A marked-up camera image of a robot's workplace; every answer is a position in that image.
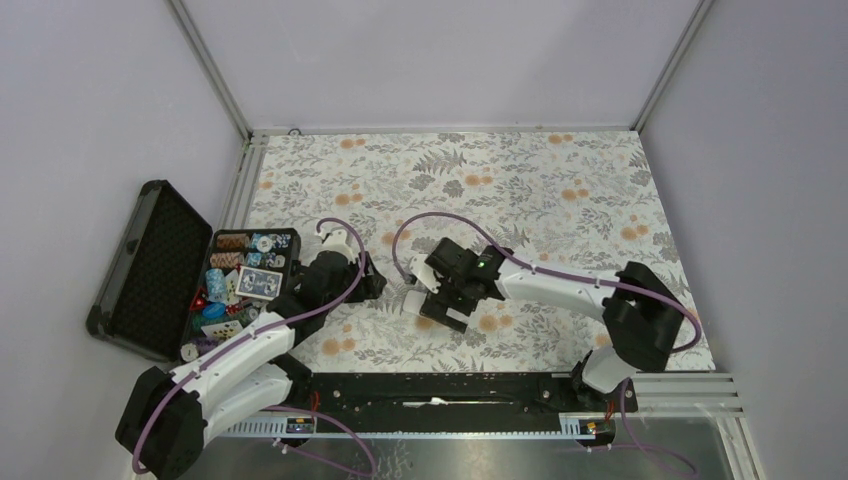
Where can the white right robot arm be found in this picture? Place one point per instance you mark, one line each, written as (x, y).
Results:
(639, 313)

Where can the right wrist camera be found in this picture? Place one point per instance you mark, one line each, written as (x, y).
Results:
(422, 273)

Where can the white remote control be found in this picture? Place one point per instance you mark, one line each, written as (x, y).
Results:
(414, 302)

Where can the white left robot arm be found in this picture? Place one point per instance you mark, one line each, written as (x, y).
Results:
(171, 416)

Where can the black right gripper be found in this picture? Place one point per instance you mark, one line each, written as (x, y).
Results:
(436, 308)

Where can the playing card deck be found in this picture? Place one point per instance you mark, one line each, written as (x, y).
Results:
(258, 283)

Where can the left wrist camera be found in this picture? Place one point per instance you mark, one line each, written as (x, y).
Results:
(338, 242)

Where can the black poker chip case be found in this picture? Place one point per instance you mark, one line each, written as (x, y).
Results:
(150, 295)

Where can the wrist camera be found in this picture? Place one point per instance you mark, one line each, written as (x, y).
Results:
(338, 242)
(422, 273)

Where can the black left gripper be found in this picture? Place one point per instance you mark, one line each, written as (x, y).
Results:
(370, 286)

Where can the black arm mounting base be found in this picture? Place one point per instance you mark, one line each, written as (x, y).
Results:
(442, 403)

